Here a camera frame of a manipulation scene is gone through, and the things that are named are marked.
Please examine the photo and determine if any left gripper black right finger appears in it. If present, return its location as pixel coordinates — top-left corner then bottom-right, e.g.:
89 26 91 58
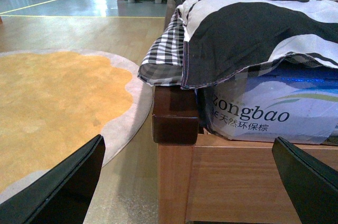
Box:
272 137 337 223

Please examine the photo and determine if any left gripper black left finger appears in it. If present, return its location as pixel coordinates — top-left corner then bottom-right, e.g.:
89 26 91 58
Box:
1 135 106 223

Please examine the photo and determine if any white quilted mattress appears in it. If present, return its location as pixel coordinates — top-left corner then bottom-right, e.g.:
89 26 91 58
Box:
196 62 337 145

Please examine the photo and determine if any yellow and grey round rug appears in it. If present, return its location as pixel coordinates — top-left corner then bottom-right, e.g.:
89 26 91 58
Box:
1 50 153 201

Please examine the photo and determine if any black white checkered sheet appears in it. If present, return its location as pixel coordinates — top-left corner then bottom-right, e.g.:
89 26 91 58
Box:
138 12 337 86

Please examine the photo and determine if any black and white quilt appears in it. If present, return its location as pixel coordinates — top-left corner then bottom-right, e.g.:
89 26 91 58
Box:
175 0 337 89

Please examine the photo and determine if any wooden bed frame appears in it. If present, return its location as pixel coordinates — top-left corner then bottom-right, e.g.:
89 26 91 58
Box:
151 0 338 224

